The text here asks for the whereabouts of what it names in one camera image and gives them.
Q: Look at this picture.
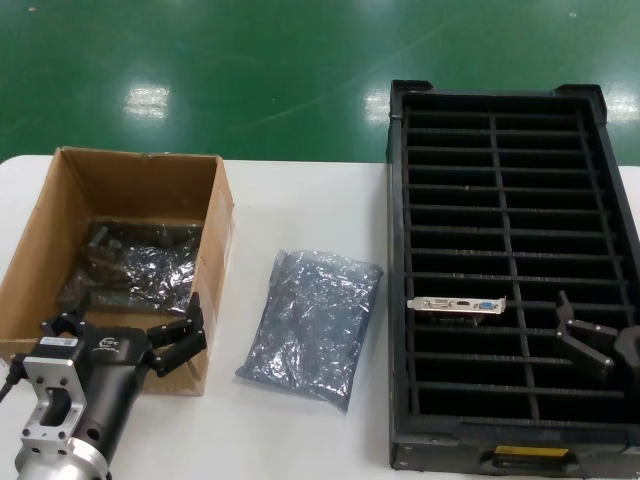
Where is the black slotted plastic container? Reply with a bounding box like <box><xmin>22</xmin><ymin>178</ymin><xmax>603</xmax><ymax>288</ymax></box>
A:
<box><xmin>387</xmin><ymin>78</ymin><xmax>640</xmax><ymax>474</ymax></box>

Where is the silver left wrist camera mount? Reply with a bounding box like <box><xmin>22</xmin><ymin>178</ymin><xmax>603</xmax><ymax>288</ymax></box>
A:
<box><xmin>19</xmin><ymin>337</ymin><xmax>87</xmax><ymax>452</ymax></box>

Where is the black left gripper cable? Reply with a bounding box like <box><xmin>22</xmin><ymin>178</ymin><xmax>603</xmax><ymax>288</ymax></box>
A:
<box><xmin>0</xmin><ymin>352</ymin><xmax>29</xmax><ymax>401</ymax></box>

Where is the grey antistatic bag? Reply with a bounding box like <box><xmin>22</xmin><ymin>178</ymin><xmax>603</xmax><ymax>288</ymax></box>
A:
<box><xmin>234</xmin><ymin>248</ymin><xmax>384</xmax><ymax>414</ymax></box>

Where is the brown cardboard box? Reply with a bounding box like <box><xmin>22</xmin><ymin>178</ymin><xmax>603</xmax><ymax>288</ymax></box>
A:
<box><xmin>0</xmin><ymin>145</ymin><xmax>236</xmax><ymax>396</ymax></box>

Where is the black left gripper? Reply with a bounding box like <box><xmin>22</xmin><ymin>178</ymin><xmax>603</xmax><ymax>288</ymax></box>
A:
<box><xmin>41</xmin><ymin>291</ymin><xmax>209</xmax><ymax>455</ymax></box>

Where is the graphics card with silver bracket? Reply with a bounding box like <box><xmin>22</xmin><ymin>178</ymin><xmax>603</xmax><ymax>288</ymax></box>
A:
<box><xmin>406</xmin><ymin>295</ymin><xmax>509</xmax><ymax>327</ymax></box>

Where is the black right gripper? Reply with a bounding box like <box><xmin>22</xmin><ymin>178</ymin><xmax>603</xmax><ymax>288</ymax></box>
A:
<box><xmin>553</xmin><ymin>289</ymin><xmax>640</xmax><ymax>385</ymax></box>

